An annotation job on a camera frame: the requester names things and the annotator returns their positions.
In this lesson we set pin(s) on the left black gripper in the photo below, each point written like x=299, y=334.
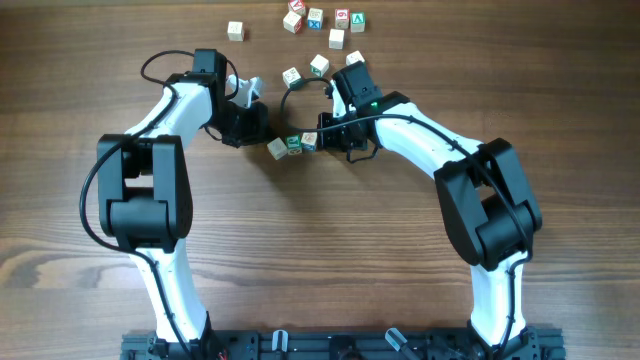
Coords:
x=250, y=126

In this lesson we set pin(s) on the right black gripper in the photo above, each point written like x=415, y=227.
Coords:
x=334, y=132

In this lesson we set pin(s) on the blue edged picture block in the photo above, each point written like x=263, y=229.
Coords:
x=309, y=141

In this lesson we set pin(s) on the yellow edged wooden block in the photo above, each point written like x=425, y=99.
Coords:
x=277, y=148

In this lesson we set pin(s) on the green letter J block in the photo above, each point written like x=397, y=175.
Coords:
x=294, y=146

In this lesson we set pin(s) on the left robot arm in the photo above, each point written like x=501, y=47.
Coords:
x=137, y=198

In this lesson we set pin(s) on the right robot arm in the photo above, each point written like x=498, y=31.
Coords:
x=489, y=211

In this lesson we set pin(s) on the green edged block lower left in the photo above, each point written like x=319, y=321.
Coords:
x=292, y=78

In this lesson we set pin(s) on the green edged block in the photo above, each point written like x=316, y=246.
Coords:
x=292, y=78
x=354, y=57
x=319, y=65

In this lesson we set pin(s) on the green edged block middle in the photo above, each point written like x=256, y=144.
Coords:
x=319, y=65

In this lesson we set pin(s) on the green edged block right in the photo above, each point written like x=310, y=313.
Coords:
x=354, y=57

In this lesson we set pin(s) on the plain wooden block centre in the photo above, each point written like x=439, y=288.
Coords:
x=336, y=39

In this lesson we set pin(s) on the plain wooden block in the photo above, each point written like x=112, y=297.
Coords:
x=336, y=39
x=235, y=31

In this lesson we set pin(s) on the plain wooden block far left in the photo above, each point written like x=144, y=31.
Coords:
x=235, y=31

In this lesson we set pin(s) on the green letter A block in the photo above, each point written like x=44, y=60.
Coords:
x=357, y=22

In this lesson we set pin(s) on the red edged wooden block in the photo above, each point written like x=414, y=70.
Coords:
x=292, y=22

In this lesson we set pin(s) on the red number 6 block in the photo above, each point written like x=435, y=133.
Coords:
x=342, y=18

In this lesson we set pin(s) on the blue X letter block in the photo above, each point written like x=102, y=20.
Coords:
x=315, y=18

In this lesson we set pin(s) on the red letter block top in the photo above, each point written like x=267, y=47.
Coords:
x=297, y=6

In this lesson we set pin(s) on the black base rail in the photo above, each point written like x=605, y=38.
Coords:
x=441, y=343

